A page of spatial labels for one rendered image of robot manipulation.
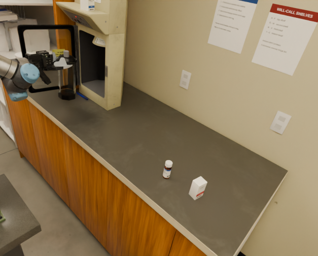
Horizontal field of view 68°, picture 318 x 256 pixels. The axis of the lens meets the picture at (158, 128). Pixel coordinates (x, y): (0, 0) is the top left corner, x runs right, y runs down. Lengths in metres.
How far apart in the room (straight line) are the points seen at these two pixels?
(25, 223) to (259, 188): 1.00
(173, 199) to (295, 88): 0.79
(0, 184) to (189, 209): 0.77
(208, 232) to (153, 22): 1.31
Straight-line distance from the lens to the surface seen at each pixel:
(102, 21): 1.34
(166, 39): 1.66
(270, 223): 1.77
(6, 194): 1.11
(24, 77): 1.14
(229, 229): 1.04
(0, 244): 0.98
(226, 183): 1.20
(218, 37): 1.44
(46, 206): 2.25
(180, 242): 1.11
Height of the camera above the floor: 1.73
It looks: 33 degrees down
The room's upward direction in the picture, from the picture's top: 10 degrees clockwise
